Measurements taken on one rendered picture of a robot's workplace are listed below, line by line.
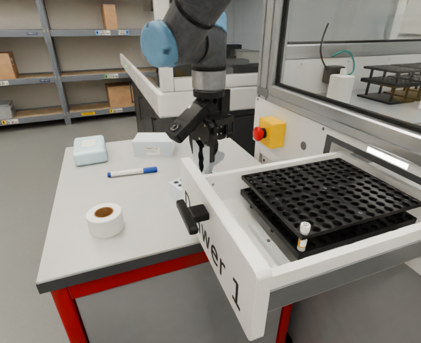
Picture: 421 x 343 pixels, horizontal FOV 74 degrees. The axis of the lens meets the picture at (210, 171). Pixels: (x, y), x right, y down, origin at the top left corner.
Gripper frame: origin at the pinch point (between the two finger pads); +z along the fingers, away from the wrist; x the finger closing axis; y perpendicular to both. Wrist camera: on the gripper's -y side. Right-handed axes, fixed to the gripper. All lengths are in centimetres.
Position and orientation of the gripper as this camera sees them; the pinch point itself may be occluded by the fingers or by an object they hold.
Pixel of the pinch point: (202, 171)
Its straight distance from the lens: 70.9
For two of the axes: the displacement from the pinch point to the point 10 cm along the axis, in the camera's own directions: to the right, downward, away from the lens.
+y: 7.5, -3.1, 5.8
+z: 0.0, 8.9, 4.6
